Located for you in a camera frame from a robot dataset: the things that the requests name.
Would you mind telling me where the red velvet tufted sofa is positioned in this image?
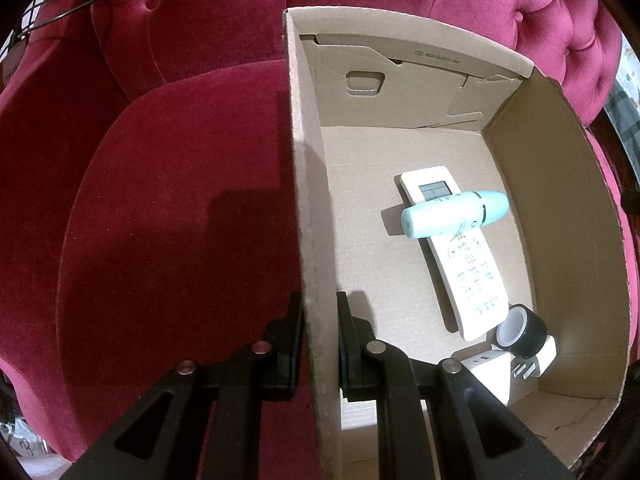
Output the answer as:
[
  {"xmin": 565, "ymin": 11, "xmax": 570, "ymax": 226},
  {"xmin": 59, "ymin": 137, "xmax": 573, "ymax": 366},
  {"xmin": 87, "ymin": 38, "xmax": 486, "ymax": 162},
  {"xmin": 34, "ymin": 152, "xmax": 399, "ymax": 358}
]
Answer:
[{"xmin": 0, "ymin": 0, "xmax": 638, "ymax": 480}]

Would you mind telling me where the white remote control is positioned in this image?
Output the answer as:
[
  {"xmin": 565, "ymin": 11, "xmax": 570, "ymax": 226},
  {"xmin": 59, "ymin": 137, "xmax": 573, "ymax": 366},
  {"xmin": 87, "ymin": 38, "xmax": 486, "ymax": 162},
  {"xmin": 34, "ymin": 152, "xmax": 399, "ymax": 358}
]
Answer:
[{"xmin": 400, "ymin": 166, "xmax": 512, "ymax": 341}]

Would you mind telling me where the cardboard box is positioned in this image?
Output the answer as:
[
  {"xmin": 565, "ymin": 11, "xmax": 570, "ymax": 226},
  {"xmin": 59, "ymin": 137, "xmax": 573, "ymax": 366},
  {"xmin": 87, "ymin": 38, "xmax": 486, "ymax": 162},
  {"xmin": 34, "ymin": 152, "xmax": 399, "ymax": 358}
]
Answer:
[{"xmin": 282, "ymin": 6, "xmax": 632, "ymax": 480}]

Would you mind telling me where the brown cardboard tag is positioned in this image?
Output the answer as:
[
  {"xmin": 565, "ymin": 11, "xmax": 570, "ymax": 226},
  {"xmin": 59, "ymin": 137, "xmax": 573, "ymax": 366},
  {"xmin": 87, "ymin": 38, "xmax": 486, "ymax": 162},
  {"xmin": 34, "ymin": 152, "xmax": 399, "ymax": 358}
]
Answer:
[{"xmin": 0, "ymin": 42, "xmax": 26, "ymax": 86}]

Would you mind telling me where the patterned cloth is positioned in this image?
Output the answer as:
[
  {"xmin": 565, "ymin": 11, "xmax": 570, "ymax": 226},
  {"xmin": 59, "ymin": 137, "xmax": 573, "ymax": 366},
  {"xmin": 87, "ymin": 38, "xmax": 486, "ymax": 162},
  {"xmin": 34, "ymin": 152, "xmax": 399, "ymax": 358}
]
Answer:
[{"xmin": 602, "ymin": 40, "xmax": 640, "ymax": 161}]

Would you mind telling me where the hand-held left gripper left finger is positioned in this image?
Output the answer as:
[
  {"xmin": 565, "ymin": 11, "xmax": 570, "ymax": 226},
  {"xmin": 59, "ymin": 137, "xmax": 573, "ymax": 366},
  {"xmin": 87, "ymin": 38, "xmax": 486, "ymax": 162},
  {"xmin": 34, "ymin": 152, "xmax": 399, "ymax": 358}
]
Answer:
[{"xmin": 75, "ymin": 291, "xmax": 305, "ymax": 480}]

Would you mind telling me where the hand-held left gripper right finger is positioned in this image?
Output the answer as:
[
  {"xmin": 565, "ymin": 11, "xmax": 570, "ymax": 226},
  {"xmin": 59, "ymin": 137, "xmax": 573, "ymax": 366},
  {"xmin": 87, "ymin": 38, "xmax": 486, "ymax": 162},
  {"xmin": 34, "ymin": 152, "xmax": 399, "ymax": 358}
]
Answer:
[{"xmin": 336, "ymin": 291, "xmax": 571, "ymax": 480}]

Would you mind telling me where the white plastic bag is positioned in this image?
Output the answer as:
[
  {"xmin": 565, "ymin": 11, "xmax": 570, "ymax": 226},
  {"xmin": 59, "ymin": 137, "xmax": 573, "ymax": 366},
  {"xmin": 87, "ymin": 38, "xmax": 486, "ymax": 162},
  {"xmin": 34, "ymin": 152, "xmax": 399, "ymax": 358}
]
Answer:
[{"xmin": 0, "ymin": 410, "xmax": 61, "ymax": 466}]

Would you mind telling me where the white plug adapter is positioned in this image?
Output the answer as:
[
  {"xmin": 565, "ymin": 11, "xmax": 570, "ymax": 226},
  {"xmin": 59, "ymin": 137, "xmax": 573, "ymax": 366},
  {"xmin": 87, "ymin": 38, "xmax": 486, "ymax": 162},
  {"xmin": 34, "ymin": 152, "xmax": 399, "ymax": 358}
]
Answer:
[{"xmin": 452, "ymin": 335, "xmax": 557, "ymax": 407}]

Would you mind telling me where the light blue bottle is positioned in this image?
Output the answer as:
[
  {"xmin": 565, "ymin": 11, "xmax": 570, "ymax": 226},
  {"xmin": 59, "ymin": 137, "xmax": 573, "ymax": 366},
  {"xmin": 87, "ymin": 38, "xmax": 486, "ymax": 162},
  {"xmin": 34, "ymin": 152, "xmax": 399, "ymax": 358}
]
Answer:
[{"xmin": 401, "ymin": 190, "xmax": 511, "ymax": 240}]

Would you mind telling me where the black cable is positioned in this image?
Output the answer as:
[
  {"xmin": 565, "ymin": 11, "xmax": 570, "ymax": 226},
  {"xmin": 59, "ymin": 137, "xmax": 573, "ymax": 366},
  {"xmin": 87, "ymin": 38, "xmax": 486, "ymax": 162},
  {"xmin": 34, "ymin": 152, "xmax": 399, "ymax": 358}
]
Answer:
[{"xmin": 12, "ymin": 0, "xmax": 103, "ymax": 36}]

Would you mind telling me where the black tape roll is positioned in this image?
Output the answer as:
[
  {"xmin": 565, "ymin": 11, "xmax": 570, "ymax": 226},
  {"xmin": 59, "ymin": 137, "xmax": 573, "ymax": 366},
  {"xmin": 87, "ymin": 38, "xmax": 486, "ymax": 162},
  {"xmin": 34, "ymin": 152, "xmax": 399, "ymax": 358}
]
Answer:
[{"xmin": 495, "ymin": 305, "xmax": 549, "ymax": 353}]

